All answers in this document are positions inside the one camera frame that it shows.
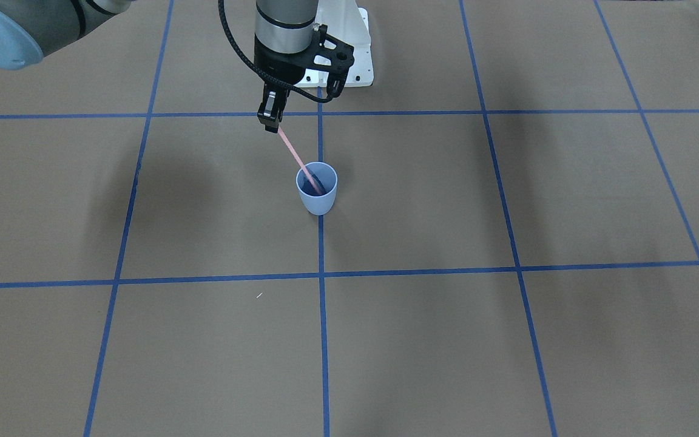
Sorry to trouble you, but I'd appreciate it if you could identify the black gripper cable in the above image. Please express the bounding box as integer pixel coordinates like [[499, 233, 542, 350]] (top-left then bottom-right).
[[217, 0, 341, 104]]

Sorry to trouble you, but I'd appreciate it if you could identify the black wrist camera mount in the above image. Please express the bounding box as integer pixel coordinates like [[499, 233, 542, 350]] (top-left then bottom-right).
[[307, 23, 355, 100]]

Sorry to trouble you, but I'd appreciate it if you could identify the pink chopstick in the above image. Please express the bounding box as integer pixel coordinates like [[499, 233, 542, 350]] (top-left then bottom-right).
[[277, 127, 326, 195]]

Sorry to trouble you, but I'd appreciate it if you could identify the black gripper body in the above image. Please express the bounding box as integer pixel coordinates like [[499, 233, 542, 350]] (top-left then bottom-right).
[[254, 48, 308, 85]]

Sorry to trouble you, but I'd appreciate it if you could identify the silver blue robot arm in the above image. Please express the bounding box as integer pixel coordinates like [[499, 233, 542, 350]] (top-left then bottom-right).
[[0, 1, 327, 133]]

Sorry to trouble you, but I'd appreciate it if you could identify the light blue cup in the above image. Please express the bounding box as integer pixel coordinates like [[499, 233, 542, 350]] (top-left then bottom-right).
[[295, 161, 339, 216]]

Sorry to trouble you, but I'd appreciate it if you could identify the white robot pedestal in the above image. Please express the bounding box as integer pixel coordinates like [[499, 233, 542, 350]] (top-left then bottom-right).
[[301, 0, 374, 89]]

